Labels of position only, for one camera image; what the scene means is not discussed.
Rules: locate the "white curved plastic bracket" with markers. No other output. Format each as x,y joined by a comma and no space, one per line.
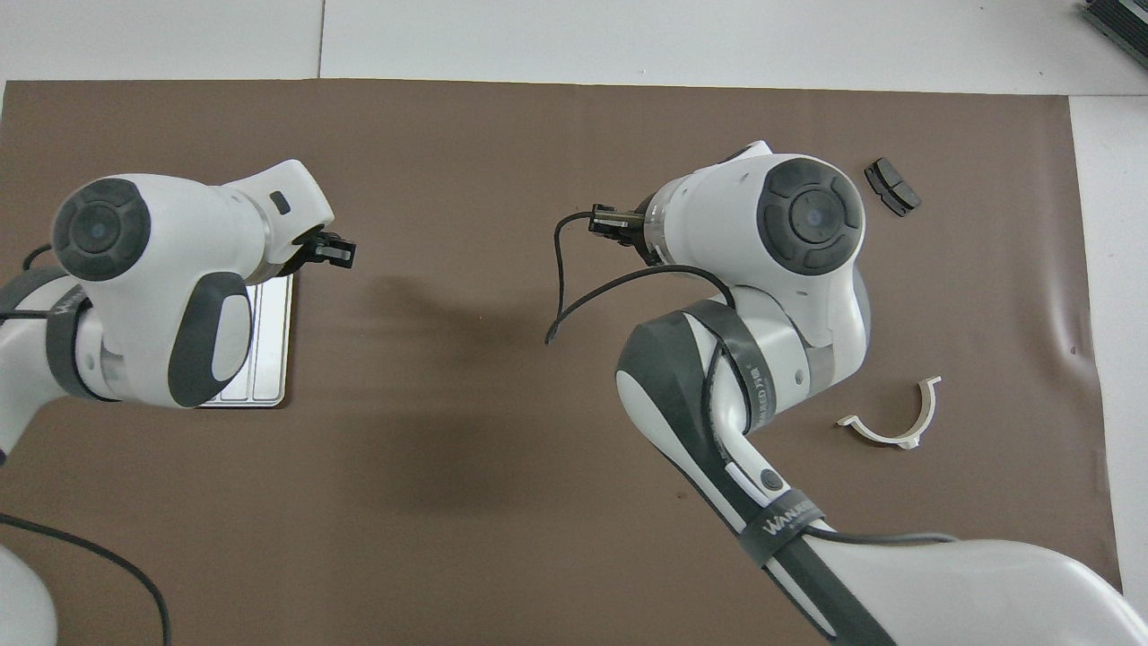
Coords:
897,440

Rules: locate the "black ribbed device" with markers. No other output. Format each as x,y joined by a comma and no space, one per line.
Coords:
1126,22

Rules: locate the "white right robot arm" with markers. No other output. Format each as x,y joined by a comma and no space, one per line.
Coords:
789,296

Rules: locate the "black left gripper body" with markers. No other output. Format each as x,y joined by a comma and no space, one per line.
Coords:
309,251

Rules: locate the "brown paper mat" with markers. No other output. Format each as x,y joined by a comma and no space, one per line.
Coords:
466,431

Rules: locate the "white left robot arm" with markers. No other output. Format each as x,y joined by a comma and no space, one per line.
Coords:
152,260

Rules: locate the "silver metal tray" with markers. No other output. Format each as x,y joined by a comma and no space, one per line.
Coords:
269,359

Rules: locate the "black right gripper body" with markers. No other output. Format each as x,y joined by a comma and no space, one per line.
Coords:
646,238

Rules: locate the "dark grey brake pad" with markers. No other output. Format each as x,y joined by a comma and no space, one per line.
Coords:
892,187

